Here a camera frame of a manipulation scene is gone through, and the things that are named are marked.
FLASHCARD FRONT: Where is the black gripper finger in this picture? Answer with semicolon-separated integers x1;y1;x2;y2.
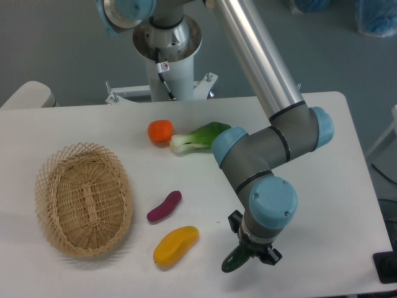
228;210;243;240
259;245;282;266

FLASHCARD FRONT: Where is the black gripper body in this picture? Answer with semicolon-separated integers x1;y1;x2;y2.
238;228;272;256

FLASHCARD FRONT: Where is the dark green cucumber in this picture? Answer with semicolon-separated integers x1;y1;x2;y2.
221;244;252;273

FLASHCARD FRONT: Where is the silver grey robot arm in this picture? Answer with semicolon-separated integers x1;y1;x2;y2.
96;1;334;273

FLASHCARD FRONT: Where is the yellow mango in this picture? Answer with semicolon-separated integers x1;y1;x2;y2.
153;226;200;267

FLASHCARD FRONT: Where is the purple sweet potato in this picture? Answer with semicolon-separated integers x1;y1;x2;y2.
146;191;182;223

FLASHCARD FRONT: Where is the green bok choy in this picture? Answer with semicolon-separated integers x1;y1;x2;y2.
170;122;231;154

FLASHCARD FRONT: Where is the black device at edge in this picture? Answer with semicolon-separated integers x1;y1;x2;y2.
373;251;396;284

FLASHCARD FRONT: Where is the orange persimmon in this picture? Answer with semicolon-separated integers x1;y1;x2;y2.
147;119;174;143

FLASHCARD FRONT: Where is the woven wicker basket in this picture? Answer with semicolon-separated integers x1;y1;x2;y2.
35;143;133;258

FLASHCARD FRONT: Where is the white chair back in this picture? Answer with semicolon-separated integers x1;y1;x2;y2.
1;81;60;111

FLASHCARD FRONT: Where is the blue plastic bag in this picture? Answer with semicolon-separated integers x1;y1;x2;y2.
355;0;396;37

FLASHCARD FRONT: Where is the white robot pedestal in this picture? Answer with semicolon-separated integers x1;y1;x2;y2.
105;14;218;104

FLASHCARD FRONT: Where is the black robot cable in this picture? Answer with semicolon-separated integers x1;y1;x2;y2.
154;47;177;101

